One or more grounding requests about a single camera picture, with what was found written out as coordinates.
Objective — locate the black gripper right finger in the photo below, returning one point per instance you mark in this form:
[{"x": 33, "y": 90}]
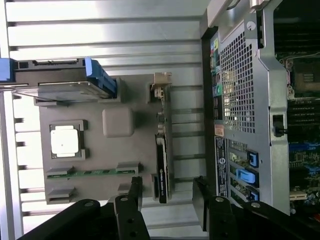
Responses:
[{"x": 220, "y": 220}]

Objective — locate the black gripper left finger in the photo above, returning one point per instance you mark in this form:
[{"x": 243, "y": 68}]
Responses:
[{"x": 125, "y": 220}]

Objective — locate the blue slot latch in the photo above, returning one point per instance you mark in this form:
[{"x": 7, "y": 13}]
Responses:
[
  {"x": 253, "y": 196},
  {"x": 252, "y": 158},
  {"x": 246, "y": 175}
]

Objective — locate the green RAM stick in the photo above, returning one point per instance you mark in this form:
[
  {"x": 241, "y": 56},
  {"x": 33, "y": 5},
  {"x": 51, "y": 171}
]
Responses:
[{"x": 95, "y": 172}]

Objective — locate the grey parts rack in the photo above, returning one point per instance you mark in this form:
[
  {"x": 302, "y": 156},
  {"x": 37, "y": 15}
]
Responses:
[{"x": 112, "y": 155}]

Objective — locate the silver CPU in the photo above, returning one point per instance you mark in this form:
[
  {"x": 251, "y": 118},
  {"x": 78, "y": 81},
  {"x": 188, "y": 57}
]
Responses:
[{"x": 63, "y": 141}]

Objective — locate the green motherboard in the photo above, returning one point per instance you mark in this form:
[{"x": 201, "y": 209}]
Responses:
[{"x": 302, "y": 160}]

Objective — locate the black case lock plunger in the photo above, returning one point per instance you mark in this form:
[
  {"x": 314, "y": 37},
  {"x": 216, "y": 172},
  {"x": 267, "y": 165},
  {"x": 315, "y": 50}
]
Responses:
[{"x": 279, "y": 125}]

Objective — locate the open PC case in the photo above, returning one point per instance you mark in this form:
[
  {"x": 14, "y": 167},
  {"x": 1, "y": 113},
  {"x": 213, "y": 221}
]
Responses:
[{"x": 275, "y": 95}]

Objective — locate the hard disk with blue caddy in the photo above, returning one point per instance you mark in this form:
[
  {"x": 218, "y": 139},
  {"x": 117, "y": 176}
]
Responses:
[{"x": 62, "y": 75}]

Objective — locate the CPU socket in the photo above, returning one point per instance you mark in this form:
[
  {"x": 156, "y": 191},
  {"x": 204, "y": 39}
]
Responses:
[{"x": 305, "y": 75}]

